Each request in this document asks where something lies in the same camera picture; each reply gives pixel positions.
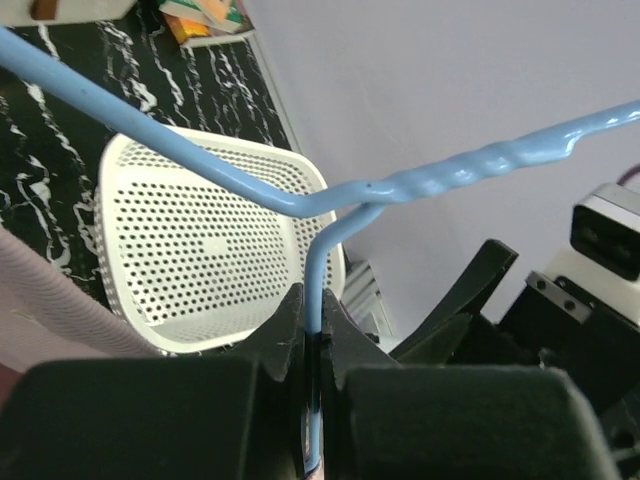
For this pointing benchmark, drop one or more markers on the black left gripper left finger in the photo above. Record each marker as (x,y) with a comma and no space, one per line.
(232,415)

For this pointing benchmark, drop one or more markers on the pink tank top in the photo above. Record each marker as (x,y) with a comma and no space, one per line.
(46,317)

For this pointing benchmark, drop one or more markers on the white drawer unit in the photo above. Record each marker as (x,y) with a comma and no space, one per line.
(20,13)

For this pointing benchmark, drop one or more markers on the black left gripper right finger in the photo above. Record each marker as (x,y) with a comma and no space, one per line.
(386,420)

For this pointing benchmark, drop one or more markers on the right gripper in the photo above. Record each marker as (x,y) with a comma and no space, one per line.
(554,323)

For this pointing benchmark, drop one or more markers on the blue wire hanger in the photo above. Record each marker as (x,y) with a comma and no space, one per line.
(367,199)

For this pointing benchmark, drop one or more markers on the black marble mat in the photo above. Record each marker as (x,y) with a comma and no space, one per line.
(50,151)

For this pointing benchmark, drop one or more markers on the white perforated basket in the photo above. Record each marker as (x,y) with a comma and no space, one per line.
(187,264)

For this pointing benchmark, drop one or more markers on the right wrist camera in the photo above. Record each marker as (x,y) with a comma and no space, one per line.
(602,255)

